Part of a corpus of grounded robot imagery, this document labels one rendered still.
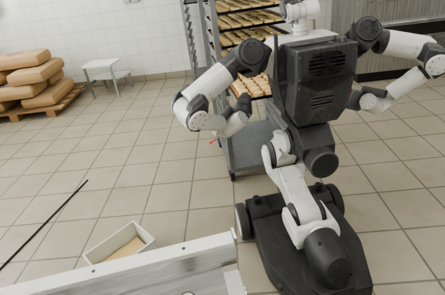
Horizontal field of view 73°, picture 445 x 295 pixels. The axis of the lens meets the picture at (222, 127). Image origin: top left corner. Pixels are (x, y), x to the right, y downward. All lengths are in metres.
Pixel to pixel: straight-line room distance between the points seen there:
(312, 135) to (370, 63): 2.66
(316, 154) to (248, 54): 0.43
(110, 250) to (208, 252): 1.29
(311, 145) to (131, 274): 0.78
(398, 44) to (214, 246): 0.97
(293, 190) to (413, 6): 2.73
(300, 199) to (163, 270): 0.98
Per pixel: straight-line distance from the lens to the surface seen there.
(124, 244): 1.90
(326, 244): 1.33
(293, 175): 1.58
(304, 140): 1.16
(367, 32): 1.19
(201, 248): 0.61
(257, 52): 1.03
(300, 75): 0.99
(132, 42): 4.55
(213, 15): 1.68
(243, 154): 2.20
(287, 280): 1.45
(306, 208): 1.47
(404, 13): 3.80
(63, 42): 4.90
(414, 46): 1.29
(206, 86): 1.02
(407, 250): 1.88
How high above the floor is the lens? 1.36
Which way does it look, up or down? 28 degrees down
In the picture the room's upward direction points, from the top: 8 degrees counter-clockwise
